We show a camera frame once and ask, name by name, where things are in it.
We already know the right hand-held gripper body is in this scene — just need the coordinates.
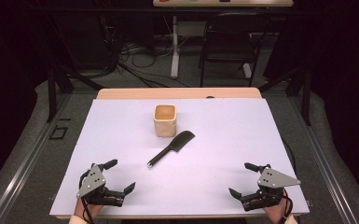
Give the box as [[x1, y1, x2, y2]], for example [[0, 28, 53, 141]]
[[241, 164, 302, 213]]

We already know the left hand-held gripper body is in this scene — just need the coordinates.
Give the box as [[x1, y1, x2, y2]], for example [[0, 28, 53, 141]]
[[76, 163, 126, 208]]

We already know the tan rectangular block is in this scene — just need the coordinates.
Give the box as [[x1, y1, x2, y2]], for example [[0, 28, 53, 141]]
[[153, 104, 178, 138]]

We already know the person's left hand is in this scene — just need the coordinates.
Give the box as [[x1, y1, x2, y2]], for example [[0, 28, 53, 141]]
[[73, 198, 105, 219]]

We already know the person's right hand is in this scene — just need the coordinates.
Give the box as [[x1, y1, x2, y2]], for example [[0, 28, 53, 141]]
[[262, 191, 291, 224]]

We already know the white board cover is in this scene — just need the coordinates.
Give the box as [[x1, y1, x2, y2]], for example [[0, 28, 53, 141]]
[[49, 97, 311, 218]]

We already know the wooden table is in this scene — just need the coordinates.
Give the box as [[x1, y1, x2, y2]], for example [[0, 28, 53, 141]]
[[96, 87, 263, 100]]

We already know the black metal stand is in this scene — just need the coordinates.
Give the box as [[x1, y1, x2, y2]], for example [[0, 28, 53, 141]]
[[46, 65, 104, 123], [257, 65, 312, 127]]

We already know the black chair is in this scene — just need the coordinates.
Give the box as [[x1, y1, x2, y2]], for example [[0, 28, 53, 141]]
[[198, 12, 273, 89]]

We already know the black curtain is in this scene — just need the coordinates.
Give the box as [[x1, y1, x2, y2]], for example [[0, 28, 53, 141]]
[[265, 0, 359, 203], [0, 0, 54, 197]]

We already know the black metal crossbar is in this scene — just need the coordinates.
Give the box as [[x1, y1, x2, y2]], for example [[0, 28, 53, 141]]
[[24, 7, 324, 16]]

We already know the white desk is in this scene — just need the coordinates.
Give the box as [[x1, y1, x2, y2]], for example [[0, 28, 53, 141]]
[[152, 0, 295, 79]]

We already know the aluminium floor rail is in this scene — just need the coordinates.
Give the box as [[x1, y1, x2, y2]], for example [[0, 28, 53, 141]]
[[292, 96, 357, 224], [0, 92, 73, 224]]

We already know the bundle of floor cables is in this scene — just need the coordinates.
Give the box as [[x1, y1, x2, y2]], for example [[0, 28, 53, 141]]
[[115, 38, 197, 89]]

